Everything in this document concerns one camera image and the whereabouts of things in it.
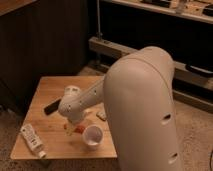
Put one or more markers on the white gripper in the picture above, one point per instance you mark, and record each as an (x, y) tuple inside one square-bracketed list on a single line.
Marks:
[(74, 119)]

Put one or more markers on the red pepper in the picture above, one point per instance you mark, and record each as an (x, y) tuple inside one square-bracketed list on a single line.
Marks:
[(79, 129)]

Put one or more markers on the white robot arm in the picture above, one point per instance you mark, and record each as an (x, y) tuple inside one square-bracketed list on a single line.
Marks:
[(138, 101)]

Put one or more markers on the white ceramic cup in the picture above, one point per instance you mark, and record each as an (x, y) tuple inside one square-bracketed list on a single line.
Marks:
[(92, 136)]

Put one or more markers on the wooden table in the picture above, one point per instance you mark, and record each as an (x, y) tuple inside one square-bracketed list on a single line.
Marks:
[(50, 128)]

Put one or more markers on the black remote control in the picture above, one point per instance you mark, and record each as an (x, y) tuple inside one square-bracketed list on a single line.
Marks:
[(51, 108)]

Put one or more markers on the white sponge block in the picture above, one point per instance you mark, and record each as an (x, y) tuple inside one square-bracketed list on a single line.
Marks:
[(102, 116)]

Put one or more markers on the white tube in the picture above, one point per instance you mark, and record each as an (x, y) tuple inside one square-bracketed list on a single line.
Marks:
[(32, 140)]

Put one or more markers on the metal pole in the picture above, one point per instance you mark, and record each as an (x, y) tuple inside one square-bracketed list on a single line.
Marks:
[(99, 33)]

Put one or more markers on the grey metal beam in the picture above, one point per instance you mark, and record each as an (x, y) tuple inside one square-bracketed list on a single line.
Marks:
[(116, 51)]

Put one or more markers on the background shelf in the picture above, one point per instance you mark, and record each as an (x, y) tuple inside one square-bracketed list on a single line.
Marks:
[(187, 9)]

